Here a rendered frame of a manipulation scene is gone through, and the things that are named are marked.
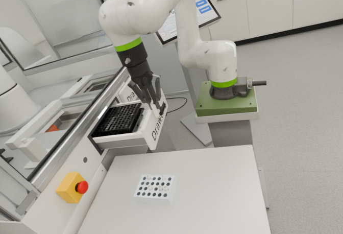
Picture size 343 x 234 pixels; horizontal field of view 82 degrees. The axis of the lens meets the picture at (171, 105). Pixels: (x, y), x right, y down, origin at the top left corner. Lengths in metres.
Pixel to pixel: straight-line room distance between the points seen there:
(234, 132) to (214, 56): 0.40
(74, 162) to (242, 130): 0.74
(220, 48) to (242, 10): 2.73
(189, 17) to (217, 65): 0.24
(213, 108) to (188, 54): 0.27
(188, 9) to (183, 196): 0.73
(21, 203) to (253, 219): 0.61
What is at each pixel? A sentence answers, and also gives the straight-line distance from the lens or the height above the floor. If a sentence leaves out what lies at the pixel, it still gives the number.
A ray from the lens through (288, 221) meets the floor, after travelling 1.49.
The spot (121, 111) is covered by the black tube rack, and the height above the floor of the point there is 0.90.
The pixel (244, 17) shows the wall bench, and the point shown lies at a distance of 3.61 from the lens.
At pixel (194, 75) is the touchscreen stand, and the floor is 0.57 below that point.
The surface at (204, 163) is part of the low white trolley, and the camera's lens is 0.75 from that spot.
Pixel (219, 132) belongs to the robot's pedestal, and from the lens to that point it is 1.06.
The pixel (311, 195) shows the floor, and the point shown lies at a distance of 1.59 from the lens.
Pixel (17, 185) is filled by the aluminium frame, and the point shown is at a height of 1.02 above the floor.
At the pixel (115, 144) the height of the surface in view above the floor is 0.86.
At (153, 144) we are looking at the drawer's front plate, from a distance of 0.77.
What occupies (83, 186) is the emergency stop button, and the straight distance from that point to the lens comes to 0.74.
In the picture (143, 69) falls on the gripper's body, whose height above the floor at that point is 1.11.
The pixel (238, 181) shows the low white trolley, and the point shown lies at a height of 0.76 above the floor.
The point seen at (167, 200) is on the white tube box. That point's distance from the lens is 0.67.
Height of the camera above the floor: 1.34
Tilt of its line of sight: 31 degrees down
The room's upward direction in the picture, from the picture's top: 21 degrees counter-clockwise
